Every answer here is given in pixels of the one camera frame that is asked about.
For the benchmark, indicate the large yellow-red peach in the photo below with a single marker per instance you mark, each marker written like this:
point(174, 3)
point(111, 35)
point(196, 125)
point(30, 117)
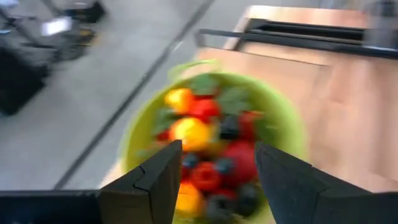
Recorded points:
point(179, 99)

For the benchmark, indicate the red raspberry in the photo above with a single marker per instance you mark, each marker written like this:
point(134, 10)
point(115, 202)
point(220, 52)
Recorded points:
point(205, 177)

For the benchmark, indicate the green plastic colander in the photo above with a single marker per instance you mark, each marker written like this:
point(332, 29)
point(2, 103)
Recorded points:
point(280, 102)

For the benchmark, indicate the black rolling cart table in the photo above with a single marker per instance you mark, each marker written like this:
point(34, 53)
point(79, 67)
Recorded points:
point(62, 28)

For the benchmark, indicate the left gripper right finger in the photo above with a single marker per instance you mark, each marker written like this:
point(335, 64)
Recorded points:
point(286, 193)

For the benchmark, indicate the dark blueberry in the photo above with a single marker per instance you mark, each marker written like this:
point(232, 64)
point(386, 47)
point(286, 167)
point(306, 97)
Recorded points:
point(224, 166)
point(189, 160)

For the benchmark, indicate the black computer tower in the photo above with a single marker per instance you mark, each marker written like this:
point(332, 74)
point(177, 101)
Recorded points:
point(18, 84)

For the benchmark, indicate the small peach with stem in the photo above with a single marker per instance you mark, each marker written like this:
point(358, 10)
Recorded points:
point(188, 200)

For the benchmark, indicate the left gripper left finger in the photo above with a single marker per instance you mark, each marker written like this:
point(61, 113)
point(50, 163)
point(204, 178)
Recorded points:
point(149, 193)

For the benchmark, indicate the wooden shelf riser black legs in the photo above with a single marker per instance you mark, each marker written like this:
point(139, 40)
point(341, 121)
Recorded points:
point(342, 109)

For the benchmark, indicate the red strawberry green leaves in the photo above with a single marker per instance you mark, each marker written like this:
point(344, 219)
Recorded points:
point(247, 126)
point(203, 109)
point(244, 160)
point(161, 135)

